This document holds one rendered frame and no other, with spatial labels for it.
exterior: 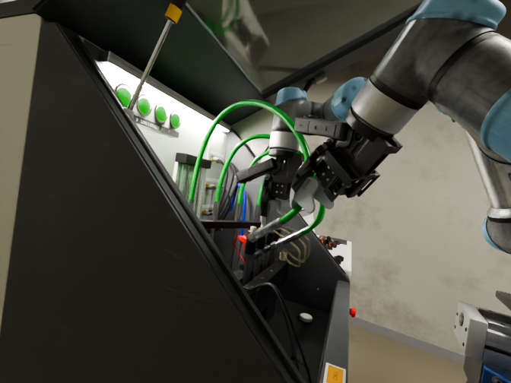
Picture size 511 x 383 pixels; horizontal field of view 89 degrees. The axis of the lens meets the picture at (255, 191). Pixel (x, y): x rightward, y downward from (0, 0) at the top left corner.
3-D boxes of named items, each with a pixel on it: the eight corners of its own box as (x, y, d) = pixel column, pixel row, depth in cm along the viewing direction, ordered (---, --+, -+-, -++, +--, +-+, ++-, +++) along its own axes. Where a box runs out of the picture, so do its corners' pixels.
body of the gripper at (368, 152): (327, 205, 40) (381, 144, 32) (298, 166, 44) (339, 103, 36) (358, 199, 44) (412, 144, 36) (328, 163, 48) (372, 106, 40)
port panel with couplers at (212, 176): (204, 228, 93) (217, 141, 92) (196, 226, 94) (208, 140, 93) (221, 225, 105) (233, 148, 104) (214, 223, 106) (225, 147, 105)
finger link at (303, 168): (289, 193, 45) (318, 155, 39) (284, 186, 46) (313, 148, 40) (307, 191, 48) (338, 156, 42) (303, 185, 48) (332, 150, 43)
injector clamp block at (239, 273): (248, 353, 61) (257, 289, 61) (211, 339, 65) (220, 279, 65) (283, 301, 93) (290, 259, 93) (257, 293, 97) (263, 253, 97)
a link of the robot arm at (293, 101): (314, 88, 61) (279, 82, 61) (307, 134, 62) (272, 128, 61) (306, 99, 69) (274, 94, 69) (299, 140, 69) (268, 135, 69)
